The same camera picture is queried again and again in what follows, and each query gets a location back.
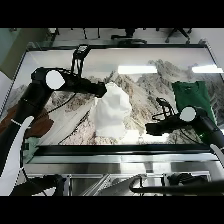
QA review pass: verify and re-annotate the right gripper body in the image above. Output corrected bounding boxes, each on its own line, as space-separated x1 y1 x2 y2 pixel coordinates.
145 120 173 137

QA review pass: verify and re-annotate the white garment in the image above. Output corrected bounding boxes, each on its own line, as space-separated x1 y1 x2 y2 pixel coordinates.
90 82 134 140

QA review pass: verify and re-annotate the black office chair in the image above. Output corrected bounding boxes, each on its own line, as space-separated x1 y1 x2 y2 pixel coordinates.
110 27 148 45
164 27 194 45

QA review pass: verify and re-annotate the silver frame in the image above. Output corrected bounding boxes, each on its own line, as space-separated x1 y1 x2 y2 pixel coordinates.
19 143 224 197

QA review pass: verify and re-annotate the pale green garment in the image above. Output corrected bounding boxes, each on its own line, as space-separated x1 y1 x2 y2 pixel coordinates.
21 137 42 165

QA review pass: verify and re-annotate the brown garment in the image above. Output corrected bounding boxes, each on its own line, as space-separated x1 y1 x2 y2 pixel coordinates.
0 104 55 140

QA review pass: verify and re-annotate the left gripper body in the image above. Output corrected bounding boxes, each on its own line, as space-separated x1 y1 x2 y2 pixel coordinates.
81 79 108 99

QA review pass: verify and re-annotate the green T-shirt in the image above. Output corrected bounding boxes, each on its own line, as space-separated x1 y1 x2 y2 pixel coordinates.
171 80 218 125

